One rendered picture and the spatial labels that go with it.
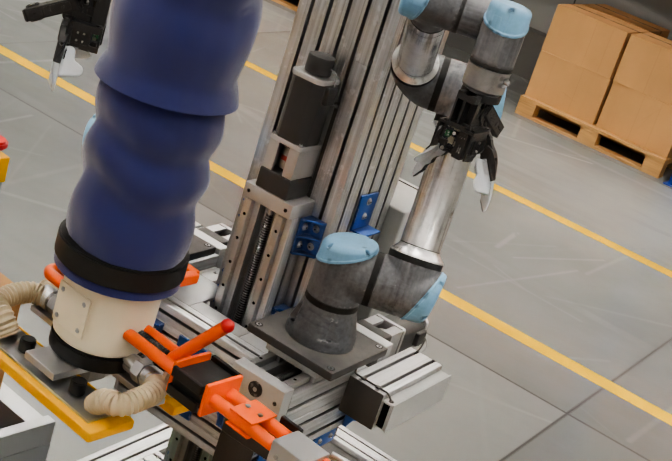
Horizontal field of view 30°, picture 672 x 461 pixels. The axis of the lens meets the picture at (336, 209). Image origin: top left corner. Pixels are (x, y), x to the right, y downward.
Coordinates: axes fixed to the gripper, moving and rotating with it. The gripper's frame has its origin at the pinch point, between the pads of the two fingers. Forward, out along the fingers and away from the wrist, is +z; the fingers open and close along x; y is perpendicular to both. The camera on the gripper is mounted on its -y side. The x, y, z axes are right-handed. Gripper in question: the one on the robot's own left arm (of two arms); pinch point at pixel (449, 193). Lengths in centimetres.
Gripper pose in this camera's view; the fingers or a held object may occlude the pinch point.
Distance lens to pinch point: 223.1
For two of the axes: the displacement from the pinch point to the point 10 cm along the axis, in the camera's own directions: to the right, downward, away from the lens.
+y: -5.4, 1.4, -8.3
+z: -2.9, 8.9, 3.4
